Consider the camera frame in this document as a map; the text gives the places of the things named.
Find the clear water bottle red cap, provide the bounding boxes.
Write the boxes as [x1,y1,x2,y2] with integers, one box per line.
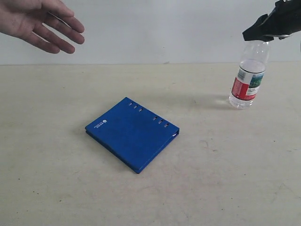
[229,40,270,109]

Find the blue ring binder notebook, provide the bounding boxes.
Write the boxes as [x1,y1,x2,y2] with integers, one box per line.
[85,97,180,174]

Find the person's open hand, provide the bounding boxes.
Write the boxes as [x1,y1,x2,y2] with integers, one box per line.
[0,0,85,54]

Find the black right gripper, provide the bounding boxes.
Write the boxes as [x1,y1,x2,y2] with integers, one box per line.
[242,0,301,42]

